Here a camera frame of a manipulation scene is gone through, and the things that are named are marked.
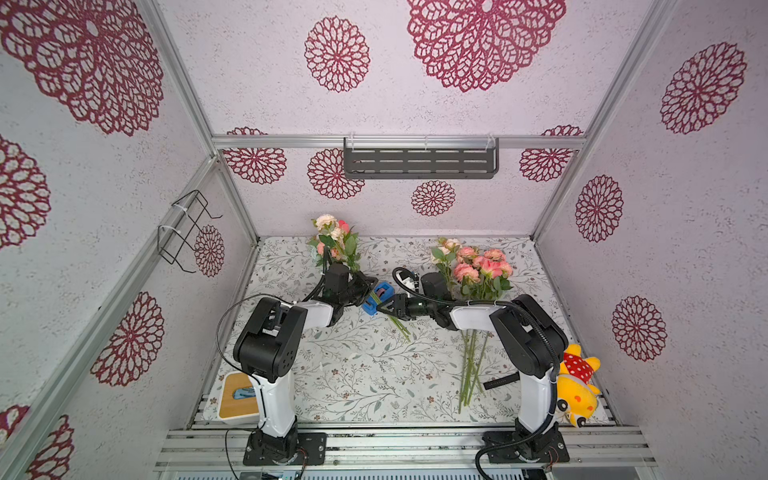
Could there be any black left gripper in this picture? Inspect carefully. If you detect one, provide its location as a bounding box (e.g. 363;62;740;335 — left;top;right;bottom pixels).
341;271;379;307

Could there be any mixed pastel flower bouquet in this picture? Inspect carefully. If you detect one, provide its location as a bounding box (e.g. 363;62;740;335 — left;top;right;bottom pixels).
307;213;413;343

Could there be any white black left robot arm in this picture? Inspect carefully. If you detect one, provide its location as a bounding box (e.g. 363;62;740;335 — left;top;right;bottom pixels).
232;275;377;439

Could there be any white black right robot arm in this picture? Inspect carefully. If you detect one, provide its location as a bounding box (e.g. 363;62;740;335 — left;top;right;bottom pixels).
377;293;569;435

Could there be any pink rose bouquet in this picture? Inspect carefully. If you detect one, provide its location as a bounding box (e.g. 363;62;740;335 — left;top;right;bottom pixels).
431;237;514;412

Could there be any black round knob tool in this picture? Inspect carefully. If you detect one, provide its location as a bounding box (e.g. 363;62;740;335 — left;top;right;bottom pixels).
483;372;520;391

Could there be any wooden lid tissue box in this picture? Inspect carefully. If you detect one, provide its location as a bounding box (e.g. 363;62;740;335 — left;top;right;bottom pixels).
217;372;260;425

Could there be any yellow plush bear toy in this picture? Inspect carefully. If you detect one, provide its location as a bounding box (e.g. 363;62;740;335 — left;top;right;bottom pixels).
556;344;601;428

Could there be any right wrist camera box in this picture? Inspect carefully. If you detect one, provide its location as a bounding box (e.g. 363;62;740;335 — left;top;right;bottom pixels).
420;272;452;301

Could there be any grey wall shelf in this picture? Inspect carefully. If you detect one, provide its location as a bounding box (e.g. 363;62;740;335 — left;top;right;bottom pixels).
342;138;499;180

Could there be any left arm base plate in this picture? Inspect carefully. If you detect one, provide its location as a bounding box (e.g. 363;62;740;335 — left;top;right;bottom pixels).
243;431;328;467

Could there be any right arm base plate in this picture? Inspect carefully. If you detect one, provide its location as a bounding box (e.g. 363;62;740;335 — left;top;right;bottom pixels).
482;424;570;464

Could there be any black wire wall rack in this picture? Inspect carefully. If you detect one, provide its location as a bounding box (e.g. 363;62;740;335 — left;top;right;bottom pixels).
155;189;222;274

